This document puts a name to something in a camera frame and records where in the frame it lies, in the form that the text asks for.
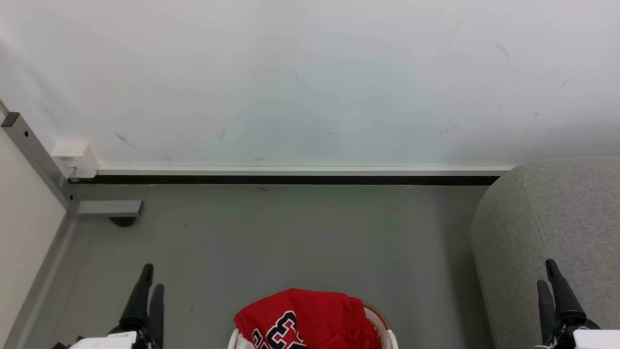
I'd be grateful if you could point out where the red printed jersey shirt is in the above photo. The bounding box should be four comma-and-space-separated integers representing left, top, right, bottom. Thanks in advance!
233, 288, 383, 349

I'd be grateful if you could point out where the grey metal frame post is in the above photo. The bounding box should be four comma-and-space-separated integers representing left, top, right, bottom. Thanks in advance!
1, 112, 79, 215

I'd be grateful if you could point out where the white basket with brown rim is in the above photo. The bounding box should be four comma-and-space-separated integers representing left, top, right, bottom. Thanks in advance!
228, 301, 399, 349

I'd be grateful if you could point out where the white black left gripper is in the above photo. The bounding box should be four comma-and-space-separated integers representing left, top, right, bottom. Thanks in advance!
68, 264, 165, 349

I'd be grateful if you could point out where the grey metal foot bar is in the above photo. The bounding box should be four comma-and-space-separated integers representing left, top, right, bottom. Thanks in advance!
77, 200, 143, 217

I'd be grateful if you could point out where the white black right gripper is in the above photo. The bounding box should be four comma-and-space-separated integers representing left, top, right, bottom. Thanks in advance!
537, 259, 620, 349

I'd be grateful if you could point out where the white plastic wall box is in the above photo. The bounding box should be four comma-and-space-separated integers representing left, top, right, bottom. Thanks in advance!
50, 141, 100, 179

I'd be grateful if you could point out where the white and black baseboard strip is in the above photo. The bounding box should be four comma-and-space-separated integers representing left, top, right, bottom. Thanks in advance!
68, 166, 515, 186

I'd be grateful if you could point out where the grey fabric sofa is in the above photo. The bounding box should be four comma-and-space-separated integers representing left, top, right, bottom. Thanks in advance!
470, 155, 620, 349

